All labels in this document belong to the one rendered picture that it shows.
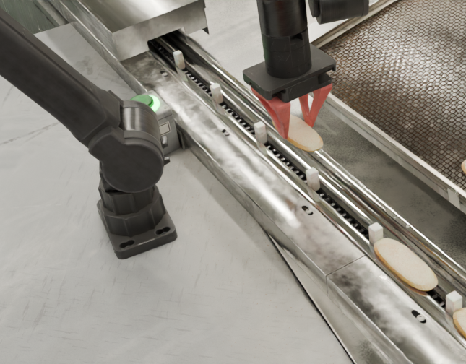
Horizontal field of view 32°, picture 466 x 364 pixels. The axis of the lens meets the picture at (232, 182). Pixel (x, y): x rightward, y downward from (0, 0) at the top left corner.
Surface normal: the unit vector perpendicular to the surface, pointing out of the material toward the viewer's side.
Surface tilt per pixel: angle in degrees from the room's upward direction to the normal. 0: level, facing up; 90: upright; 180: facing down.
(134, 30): 90
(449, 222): 0
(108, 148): 90
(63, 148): 0
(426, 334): 0
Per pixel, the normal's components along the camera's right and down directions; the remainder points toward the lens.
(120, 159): 0.13, 0.61
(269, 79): -0.14, -0.77
